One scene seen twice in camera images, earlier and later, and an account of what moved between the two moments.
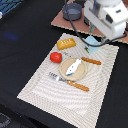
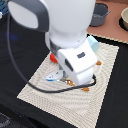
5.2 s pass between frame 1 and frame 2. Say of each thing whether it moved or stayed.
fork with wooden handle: stayed
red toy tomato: stayed
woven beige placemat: stayed
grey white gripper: moved
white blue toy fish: moved
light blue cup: stayed
